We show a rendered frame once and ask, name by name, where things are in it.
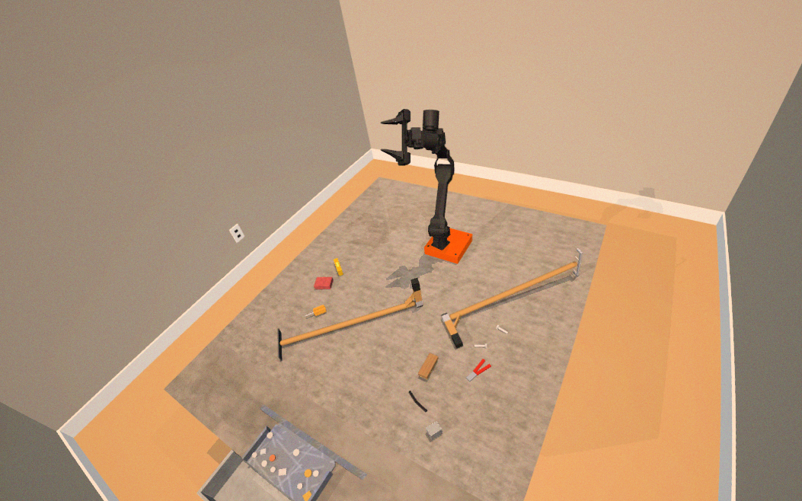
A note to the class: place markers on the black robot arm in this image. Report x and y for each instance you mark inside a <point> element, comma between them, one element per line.
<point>438,227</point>

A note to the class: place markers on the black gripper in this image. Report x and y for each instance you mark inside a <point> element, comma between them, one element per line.
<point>402,157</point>

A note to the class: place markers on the orange-handled screwdriver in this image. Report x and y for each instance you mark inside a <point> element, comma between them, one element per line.
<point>318,310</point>

